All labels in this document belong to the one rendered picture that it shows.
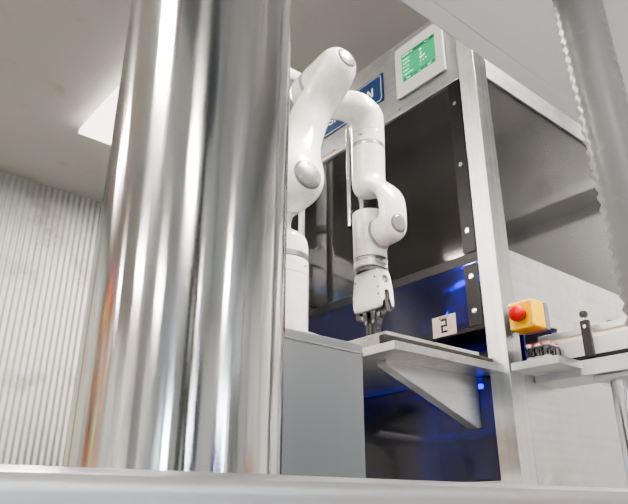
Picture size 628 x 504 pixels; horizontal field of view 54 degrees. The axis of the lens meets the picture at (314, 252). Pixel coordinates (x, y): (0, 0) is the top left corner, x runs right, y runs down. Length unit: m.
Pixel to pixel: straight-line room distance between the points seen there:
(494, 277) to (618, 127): 1.44
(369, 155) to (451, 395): 0.64
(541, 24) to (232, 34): 0.32
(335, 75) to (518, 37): 1.17
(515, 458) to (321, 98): 1.00
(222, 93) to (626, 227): 0.20
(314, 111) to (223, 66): 1.40
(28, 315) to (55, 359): 0.44
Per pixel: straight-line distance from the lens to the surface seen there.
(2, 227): 5.96
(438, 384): 1.60
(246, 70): 0.17
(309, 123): 1.54
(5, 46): 4.62
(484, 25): 0.46
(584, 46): 0.35
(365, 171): 1.61
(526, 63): 0.50
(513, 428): 1.66
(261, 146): 0.16
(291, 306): 1.30
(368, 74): 2.46
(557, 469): 1.78
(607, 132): 0.32
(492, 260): 1.76
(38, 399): 5.73
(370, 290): 1.49
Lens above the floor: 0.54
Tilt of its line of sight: 22 degrees up
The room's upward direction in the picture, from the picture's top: straight up
